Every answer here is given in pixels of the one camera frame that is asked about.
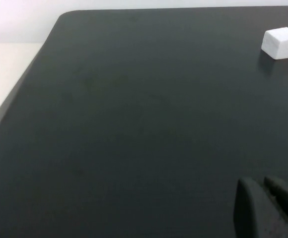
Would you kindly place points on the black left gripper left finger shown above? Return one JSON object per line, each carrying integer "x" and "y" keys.
{"x": 247, "y": 213}

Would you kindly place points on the white foam cube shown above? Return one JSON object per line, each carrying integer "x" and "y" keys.
{"x": 281, "y": 43}

